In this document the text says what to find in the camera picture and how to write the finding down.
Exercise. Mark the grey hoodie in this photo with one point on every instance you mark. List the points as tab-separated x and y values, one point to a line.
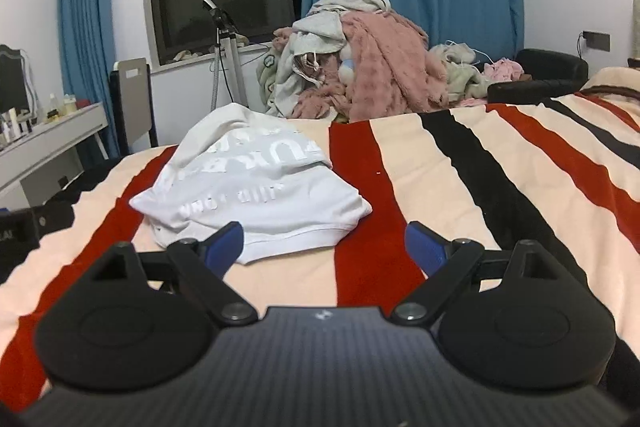
320	32

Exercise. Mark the black sofa chair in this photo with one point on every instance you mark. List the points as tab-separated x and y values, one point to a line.
545	67

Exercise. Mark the cream crumpled garment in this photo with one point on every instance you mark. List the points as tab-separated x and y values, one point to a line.
460	77

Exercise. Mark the pale green garment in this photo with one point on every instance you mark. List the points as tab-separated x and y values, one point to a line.
265	77

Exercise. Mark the pink fluffy blanket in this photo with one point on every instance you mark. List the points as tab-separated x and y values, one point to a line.
385	67

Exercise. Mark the black wall socket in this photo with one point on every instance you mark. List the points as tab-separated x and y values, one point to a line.
597	41

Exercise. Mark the narrow blue curtain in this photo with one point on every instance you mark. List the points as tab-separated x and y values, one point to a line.
82	32

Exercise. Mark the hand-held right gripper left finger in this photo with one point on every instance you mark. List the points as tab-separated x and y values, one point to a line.
227	243

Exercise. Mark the white t-shirt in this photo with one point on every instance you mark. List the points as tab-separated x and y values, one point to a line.
260	192

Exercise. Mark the white desk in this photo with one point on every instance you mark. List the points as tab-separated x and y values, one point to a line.
45	132

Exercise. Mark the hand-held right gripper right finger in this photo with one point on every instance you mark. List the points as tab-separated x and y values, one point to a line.
425	248

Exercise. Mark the row of cosmetic bottles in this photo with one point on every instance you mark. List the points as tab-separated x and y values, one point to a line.
69	104

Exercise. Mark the striped blanket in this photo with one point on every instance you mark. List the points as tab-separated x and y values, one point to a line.
290	282

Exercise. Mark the tripod stand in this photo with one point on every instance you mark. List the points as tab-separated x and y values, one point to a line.
220	14

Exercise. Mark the small pink garment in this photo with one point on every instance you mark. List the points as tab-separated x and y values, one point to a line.
502	69

